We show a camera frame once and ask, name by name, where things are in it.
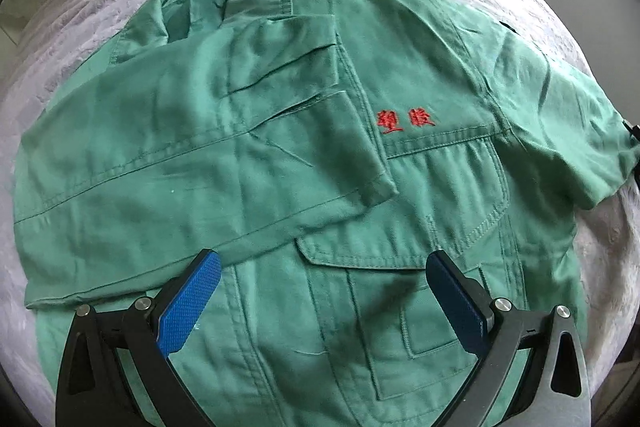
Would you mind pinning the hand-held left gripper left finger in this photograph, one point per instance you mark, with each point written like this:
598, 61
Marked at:
190, 302

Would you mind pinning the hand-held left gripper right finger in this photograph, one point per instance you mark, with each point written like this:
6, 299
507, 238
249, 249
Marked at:
457, 307

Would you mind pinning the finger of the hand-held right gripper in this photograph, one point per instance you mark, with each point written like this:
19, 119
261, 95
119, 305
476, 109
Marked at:
634, 129

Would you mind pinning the green work jacket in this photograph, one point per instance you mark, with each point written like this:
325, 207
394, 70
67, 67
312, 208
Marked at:
300, 157

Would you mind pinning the purple plush blanket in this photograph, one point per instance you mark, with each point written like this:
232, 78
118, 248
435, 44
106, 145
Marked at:
75, 57

